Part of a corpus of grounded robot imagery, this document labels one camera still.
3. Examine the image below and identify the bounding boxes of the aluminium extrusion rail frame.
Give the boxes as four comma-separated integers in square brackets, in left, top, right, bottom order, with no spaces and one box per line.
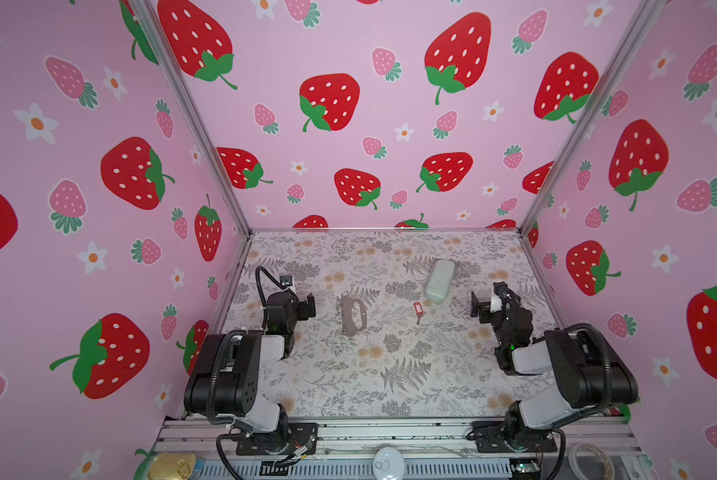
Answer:
[151,417,643,480]

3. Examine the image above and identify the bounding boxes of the key with red tag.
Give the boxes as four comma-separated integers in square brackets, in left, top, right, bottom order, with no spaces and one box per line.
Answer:
[414,302,425,324]

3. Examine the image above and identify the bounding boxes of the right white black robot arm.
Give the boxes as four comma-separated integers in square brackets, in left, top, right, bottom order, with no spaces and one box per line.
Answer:
[467,282,639,453]

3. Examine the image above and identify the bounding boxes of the pale green oblong case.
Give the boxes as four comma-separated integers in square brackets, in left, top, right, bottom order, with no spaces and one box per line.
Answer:
[425,259,456,303]

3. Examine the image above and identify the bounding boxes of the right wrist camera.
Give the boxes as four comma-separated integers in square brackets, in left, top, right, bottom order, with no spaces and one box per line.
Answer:
[490,282,509,313]

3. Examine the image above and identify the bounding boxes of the white tape roll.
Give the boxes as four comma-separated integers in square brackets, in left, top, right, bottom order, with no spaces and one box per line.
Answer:
[568,443,616,480]

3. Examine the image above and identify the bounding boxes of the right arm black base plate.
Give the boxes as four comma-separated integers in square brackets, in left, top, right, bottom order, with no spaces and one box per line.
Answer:
[466,421,558,454]

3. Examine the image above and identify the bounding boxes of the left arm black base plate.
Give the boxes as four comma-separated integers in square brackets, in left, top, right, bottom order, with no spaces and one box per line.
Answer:
[236,422,318,456]

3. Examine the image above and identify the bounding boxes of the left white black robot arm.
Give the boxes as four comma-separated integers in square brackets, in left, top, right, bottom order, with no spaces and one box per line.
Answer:
[184,289,316,438]

